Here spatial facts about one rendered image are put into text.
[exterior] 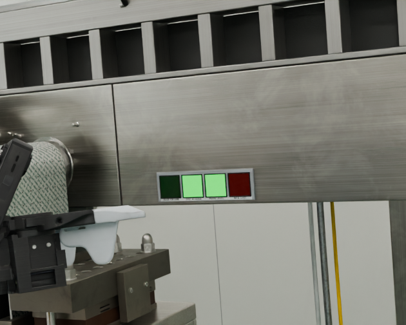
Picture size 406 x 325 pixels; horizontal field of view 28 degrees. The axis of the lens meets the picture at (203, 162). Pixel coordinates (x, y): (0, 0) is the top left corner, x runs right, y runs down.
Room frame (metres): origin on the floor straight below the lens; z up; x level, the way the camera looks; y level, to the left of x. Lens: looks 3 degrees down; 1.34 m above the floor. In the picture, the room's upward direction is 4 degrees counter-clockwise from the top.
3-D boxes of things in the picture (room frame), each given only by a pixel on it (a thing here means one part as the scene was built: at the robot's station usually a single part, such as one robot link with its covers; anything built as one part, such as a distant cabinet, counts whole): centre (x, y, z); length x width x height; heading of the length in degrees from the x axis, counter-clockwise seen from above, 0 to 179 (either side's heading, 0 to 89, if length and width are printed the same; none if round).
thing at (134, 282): (1.78, 0.17, 0.96); 0.10 x 0.03 x 0.11; 152
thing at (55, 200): (1.83, 0.39, 1.11); 0.23 x 0.01 x 0.18; 152
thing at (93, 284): (1.81, 0.26, 1.00); 0.40 x 0.16 x 0.06; 152
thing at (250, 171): (1.86, 0.00, 1.18); 0.25 x 0.01 x 0.07; 62
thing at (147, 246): (1.93, 0.15, 1.05); 0.04 x 0.04 x 0.04
